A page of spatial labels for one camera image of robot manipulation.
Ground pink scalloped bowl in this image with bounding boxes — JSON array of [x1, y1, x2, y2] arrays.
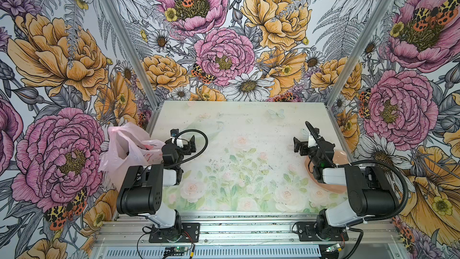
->
[[304, 150, 349, 194]]

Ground pink plastic bag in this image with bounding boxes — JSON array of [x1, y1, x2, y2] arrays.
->
[[99, 122, 165, 191]]

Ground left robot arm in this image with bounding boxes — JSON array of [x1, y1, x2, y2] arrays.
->
[[116, 129, 200, 243]]

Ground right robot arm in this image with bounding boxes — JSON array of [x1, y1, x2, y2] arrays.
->
[[293, 123, 408, 241]]

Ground right green circuit board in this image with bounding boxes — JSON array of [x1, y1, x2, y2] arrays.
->
[[325, 243, 342, 253]]

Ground green circuit board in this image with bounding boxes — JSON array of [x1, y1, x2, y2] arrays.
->
[[163, 247, 190, 258], [325, 243, 342, 253]]

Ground left green circuit board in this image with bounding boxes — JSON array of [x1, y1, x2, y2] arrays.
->
[[163, 247, 190, 258]]

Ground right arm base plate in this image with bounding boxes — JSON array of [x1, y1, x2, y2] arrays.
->
[[292, 221, 349, 242]]

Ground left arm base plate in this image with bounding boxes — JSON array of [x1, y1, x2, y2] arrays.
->
[[149, 223, 201, 243]]

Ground aluminium front rail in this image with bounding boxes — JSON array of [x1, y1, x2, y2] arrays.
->
[[91, 212, 410, 259]]

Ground right black corrugated cable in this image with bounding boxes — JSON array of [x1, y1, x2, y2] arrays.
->
[[305, 121, 410, 222]]

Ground right aluminium frame post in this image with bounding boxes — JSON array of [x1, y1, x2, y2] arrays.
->
[[326, 0, 394, 109]]

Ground aluminium frame post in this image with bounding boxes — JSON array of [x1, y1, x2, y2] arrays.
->
[[326, 0, 394, 109], [100, 0, 159, 111]]

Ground left aluminium frame post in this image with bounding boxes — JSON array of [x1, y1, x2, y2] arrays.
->
[[100, 0, 159, 111]]

